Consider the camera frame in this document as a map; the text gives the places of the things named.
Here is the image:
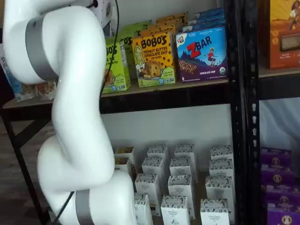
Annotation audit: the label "white organic pantry box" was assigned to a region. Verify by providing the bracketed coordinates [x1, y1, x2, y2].
[205, 175, 234, 202]
[167, 174, 193, 200]
[160, 195, 191, 225]
[147, 145, 169, 162]
[169, 157, 194, 178]
[135, 172, 158, 204]
[210, 145, 233, 161]
[142, 157, 165, 179]
[209, 158, 234, 179]
[133, 192, 154, 225]
[174, 143, 195, 161]
[200, 198, 232, 225]

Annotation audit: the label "yellow purely elizabeth box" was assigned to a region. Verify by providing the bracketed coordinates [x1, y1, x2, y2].
[113, 146, 136, 162]
[113, 157, 137, 183]

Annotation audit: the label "large orange cardboard box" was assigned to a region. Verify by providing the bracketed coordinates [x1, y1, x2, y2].
[267, 0, 300, 70]

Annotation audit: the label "yellow Bobo's peanut butter box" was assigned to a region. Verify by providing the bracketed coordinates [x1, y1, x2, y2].
[131, 31, 176, 88]
[156, 11, 189, 24]
[149, 18, 183, 30]
[140, 24, 177, 37]

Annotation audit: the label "white plastic sheet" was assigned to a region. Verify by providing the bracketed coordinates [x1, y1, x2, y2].
[259, 99, 300, 150]

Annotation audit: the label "blue purple Zbar box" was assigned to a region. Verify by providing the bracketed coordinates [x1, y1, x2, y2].
[181, 20, 226, 32]
[192, 7, 225, 17]
[175, 25, 228, 83]
[187, 14, 225, 24]

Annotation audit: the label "white organic pantry boxes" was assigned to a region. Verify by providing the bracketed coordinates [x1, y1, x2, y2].
[112, 140, 235, 225]

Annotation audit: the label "tan wooden shelf board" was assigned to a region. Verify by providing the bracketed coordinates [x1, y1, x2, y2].
[259, 62, 300, 78]
[0, 77, 230, 110]

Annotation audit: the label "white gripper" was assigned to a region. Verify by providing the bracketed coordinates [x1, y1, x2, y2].
[90, 0, 114, 25]

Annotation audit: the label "purple snack box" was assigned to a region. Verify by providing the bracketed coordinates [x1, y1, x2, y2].
[261, 147, 293, 167]
[267, 203, 300, 225]
[266, 184, 300, 207]
[260, 164, 296, 186]

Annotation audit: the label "green Bobo's apple pie box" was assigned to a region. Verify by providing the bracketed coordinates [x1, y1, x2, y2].
[121, 23, 147, 38]
[117, 31, 135, 80]
[126, 20, 153, 28]
[103, 41, 131, 94]

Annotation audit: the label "orange label granola bag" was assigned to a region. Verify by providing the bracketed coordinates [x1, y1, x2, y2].
[22, 79, 59, 99]

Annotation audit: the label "black metal shelving rack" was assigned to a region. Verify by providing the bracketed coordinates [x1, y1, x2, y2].
[245, 0, 300, 225]
[0, 0, 248, 225]

